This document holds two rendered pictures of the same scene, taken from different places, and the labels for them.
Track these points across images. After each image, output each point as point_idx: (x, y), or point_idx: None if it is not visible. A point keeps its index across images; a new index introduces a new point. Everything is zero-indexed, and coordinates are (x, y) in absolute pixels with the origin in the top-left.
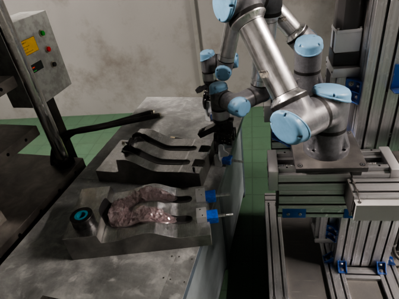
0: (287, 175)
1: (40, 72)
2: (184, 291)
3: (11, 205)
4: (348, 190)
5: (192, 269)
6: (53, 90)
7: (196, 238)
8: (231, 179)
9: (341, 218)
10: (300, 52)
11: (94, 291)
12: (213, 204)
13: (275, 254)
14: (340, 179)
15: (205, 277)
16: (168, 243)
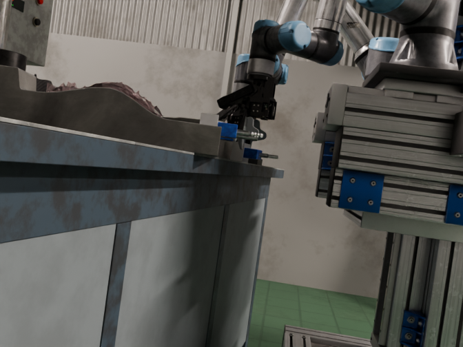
0: (361, 93)
1: (15, 12)
2: (155, 145)
3: None
4: (459, 122)
5: (175, 149)
6: (19, 48)
7: (193, 128)
8: (239, 259)
9: (433, 281)
10: (376, 46)
11: None
12: (224, 158)
13: None
14: (445, 114)
15: (166, 319)
16: (140, 127)
